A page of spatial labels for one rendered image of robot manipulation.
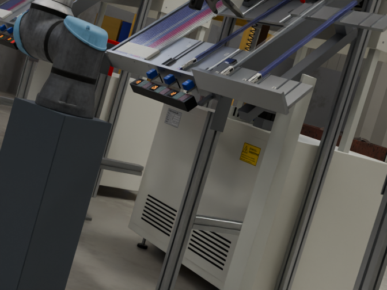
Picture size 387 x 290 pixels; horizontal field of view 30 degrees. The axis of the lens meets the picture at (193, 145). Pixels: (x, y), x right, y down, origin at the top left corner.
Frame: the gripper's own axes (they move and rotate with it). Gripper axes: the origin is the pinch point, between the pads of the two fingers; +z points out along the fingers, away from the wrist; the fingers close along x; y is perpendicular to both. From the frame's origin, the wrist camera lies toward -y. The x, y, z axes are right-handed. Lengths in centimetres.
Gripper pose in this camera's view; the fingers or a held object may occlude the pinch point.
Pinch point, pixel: (228, 17)
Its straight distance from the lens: 244.0
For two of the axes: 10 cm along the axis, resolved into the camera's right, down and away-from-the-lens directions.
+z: 5.2, 6.5, 5.6
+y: 6.5, -7.3, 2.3
